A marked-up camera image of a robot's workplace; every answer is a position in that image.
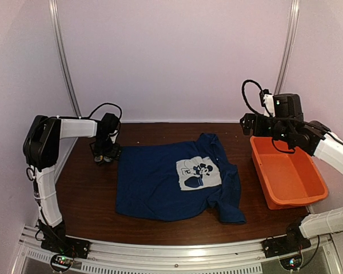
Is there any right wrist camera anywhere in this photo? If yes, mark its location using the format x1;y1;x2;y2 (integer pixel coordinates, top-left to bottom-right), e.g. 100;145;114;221
260;89;275;117

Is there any orange plastic bin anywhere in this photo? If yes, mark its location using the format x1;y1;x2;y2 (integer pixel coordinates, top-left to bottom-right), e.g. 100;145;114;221
250;136;329;210

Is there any right aluminium frame post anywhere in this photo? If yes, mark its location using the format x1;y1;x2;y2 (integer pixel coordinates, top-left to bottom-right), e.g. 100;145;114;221
273;0;300;95

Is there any left aluminium frame post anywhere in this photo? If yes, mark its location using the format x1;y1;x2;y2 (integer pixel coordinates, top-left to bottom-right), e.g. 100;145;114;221
48;0;82;117

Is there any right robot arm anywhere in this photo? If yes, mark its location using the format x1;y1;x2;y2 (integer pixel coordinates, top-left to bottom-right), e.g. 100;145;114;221
240;90;343;252

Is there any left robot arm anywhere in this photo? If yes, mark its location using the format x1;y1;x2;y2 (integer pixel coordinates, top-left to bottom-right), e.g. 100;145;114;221
23;113;121;253

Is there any circuit board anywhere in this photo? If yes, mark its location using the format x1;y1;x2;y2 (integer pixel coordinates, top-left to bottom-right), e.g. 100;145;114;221
279;254;303;272
50;254;74;272

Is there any right circuit board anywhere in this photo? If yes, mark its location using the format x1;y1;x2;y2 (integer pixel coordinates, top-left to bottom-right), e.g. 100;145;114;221
279;254;303;272

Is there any navy white clothing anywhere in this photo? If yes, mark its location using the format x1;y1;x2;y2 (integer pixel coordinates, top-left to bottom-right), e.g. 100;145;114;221
115;133;246;224

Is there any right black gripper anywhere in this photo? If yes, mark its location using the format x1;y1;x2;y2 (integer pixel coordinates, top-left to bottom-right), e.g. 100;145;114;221
240;113;292;143

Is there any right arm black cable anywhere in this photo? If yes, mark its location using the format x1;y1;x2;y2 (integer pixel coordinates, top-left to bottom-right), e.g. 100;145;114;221
241;79;332;135

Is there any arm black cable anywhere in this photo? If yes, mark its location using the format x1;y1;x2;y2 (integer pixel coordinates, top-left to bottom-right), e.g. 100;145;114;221
241;79;332;135
81;103;123;143

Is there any starry night round brooch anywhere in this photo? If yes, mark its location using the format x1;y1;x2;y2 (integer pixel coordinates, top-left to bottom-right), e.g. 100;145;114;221
94;155;103;163

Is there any front aluminium rail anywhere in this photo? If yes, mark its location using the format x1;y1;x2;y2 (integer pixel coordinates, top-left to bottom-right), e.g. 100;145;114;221
9;225;343;273

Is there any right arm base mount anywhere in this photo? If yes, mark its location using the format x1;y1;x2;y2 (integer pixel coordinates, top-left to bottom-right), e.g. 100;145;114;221
261;235;311;258

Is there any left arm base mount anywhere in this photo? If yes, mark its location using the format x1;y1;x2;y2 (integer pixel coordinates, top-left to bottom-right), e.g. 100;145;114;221
41;237;90;259

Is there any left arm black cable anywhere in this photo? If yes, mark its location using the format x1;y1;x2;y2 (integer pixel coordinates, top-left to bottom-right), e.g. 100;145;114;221
81;103;123;143

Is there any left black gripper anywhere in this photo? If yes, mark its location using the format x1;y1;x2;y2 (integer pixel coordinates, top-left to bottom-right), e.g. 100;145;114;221
93;136;122;160

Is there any left circuit board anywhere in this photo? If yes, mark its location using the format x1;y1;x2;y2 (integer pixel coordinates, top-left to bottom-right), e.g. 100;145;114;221
50;254;74;272

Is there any black brooch display box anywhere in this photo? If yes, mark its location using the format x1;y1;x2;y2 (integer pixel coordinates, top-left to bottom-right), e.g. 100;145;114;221
89;142;105;166

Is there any aluminium frame post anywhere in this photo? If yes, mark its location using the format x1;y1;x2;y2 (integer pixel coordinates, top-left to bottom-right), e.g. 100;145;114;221
48;0;82;117
273;0;300;95

